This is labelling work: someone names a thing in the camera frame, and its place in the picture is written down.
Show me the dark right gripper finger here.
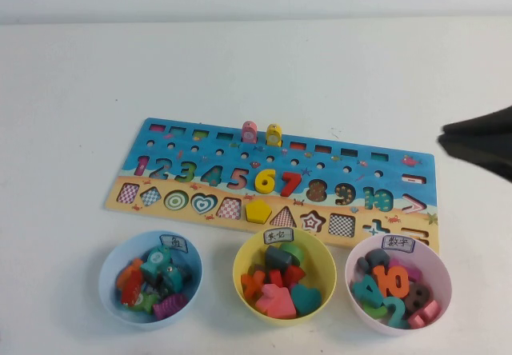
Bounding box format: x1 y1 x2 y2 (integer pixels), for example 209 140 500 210
437 132 512 183
441 105 512 136

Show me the colourful wooden number puzzle board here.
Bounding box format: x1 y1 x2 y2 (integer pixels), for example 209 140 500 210
104 117 441 256

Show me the red wooden fish piece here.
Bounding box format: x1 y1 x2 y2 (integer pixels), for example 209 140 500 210
121 269 144 306

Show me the paper label on pink bowl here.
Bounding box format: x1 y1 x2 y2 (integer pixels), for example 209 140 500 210
382 234 416 253

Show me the pink plastic bowl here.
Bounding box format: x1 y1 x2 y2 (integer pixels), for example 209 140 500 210
344 234 452 337

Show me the magenta wooden number piece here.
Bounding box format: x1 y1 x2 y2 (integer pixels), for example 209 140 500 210
399 265 423 284

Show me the grey wooden number piece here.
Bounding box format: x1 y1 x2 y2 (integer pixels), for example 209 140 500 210
355 249 391 276

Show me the yellow plastic bowl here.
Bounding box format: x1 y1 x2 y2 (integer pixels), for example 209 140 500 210
232 229 338 329

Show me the yellow wooden fish piece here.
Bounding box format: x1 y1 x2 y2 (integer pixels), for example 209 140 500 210
266 123 283 147

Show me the green wooden round piece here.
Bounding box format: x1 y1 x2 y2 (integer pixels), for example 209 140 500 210
278 241 306 266

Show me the paper label on yellow bowl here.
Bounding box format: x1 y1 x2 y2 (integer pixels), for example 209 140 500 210
262 228 295 245

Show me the red wooden shape piece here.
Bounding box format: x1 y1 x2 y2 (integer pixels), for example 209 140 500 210
284 265 308 290

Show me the teal wooden heart piece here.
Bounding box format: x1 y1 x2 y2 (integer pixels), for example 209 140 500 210
290 284 323 317

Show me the yellow wooden pentagon piece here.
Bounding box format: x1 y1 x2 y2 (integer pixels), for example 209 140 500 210
245 200 273 225

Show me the pink wooden fish piece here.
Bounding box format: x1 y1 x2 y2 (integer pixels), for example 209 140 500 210
241 121 258 144

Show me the orange wooden cross piece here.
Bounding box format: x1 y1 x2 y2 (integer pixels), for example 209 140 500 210
241 269 267 301

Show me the paper label on blue bowl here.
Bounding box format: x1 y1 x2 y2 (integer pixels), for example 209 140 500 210
159 233 191 253

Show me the dark teal wooden fish piece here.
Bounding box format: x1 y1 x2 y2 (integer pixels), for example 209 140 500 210
154 265 186 294

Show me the purple wooden fish piece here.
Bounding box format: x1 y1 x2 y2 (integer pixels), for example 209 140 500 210
152 294 188 321

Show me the green wooden fish piece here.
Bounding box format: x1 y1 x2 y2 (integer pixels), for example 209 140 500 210
130 293 159 315

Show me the orange wooden fish piece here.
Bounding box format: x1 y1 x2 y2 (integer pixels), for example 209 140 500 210
116 258 143 288

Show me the light blue plastic bowl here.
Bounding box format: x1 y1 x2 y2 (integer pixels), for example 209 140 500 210
98 230 204 324

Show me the brown wooden number eight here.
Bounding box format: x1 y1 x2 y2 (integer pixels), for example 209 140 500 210
403 282 432 312

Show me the orange wooden number ten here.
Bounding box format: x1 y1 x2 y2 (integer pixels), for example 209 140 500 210
371 264 410 298

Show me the pink wooden equals sign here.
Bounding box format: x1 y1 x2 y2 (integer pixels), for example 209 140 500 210
408 298 443 329

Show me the teal wooden number four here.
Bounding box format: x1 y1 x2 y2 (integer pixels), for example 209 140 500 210
351 279 388 309

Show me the teal wooden number two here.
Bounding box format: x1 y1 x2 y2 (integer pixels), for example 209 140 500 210
379 297 411 329

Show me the red wooden number seven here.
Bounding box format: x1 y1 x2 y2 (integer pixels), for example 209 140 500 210
279 172 303 197

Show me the yellow wooden number six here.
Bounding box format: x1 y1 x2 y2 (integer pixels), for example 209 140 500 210
254 169 277 194

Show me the dark teal wooden block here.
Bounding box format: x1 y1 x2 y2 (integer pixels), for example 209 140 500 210
264 245 293 272

